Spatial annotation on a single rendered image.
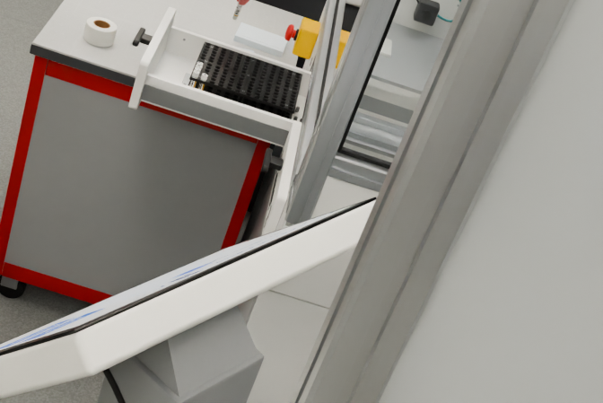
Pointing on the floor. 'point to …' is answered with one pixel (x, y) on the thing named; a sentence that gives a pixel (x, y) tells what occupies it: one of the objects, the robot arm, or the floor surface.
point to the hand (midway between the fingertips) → (241, 0)
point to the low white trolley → (124, 146)
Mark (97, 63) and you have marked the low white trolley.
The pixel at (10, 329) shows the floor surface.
